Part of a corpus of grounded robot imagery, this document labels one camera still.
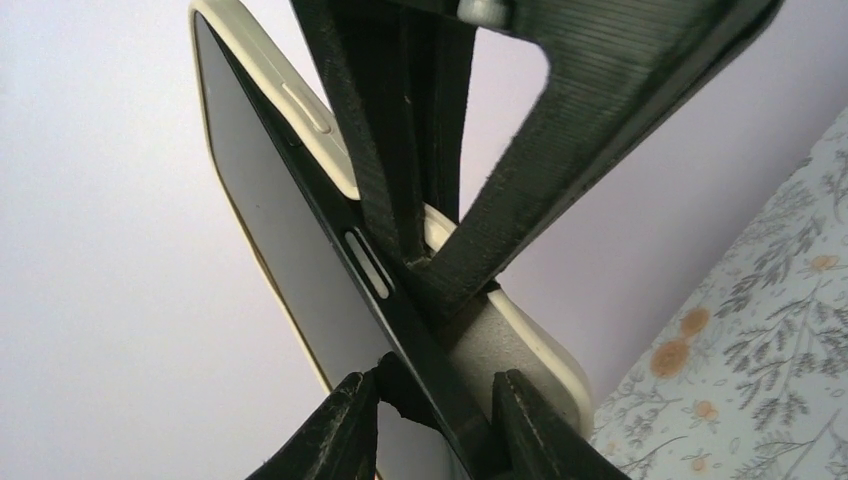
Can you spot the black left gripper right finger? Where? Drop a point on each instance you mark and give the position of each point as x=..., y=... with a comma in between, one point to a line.
x=542, y=445

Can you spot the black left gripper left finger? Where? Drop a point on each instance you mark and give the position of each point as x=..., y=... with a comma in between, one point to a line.
x=337, y=441

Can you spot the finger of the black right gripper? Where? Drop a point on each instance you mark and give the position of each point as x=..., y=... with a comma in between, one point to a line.
x=616, y=71
x=396, y=74

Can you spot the cream phone case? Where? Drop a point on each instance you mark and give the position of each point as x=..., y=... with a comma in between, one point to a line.
x=494, y=333

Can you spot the black smartphone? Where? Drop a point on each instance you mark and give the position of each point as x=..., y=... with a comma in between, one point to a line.
x=346, y=307

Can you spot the floral patterned table mat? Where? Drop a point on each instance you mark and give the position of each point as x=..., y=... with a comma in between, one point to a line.
x=749, y=379

